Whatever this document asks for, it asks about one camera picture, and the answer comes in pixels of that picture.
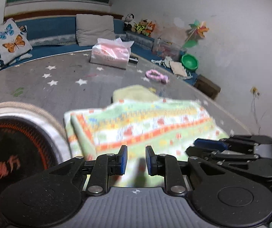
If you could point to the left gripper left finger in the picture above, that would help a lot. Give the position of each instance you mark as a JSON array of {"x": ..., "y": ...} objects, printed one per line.
[{"x": 101, "y": 169}]

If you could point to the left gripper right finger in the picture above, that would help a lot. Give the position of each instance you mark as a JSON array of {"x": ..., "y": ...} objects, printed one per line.
[{"x": 167, "y": 166}]

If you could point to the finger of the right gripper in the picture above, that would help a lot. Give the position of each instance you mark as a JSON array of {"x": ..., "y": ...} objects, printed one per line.
[
  {"x": 210, "y": 144},
  {"x": 198, "y": 152}
]

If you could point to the colourful patterned child garment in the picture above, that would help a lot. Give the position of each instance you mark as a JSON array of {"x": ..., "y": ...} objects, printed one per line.
[{"x": 138, "y": 120}]

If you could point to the small wooden stool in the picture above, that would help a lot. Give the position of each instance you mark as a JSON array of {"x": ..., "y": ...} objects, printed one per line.
[{"x": 207, "y": 87}]

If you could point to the beige cloth on bench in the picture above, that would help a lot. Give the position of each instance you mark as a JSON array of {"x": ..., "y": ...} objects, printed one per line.
[{"x": 176, "y": 67}]

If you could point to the pink scrunchie headband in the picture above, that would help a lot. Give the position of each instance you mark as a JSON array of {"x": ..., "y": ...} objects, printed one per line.
[{"x": 155, "y": 75}]

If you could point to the green plastic bowl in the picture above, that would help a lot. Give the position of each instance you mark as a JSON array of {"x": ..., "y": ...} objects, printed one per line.
[{"x": 189, "y": 62}]

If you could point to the round black induction cooktop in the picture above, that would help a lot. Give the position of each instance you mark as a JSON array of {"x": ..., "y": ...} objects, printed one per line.
[{"x": 24, "y": 150}]

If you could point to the clear plastic toy box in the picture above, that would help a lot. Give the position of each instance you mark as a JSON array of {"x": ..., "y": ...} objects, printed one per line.
[{"x": 164, "y": 49}]

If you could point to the small black device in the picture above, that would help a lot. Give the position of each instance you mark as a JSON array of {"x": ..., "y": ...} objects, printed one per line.
[{"x": 133, "y": 60}]

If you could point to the pink tissue box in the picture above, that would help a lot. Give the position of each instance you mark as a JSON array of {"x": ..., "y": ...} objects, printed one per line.
[{"x": 113, "y": 53}]

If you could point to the colourful paper pinwheel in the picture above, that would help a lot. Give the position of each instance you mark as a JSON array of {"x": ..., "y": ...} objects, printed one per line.
[{"x": 195, "y": 33}]

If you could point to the orange fox plush toy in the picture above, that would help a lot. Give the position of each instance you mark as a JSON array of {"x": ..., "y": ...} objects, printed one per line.
[{"x": 150, "y": 28}]

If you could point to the yellow bear plush toy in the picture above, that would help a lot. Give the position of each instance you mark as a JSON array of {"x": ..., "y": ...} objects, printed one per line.
[{"x": 141, "y": 26}]

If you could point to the grey plain pillow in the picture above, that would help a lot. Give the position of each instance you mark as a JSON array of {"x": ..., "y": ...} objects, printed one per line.
[{"x": 90, "y": 27}]

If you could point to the panda plush toy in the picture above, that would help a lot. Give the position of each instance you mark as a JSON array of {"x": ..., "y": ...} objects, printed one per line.
[{"x": 128, "y": 22}]

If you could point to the blue sofa bench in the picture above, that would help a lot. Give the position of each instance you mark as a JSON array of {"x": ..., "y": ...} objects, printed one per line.
[{"x": 55, "y": 35}]

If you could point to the butterfly print pillow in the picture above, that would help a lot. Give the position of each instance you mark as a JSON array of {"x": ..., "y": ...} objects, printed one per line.
[{"x": 14, "y": 46}]

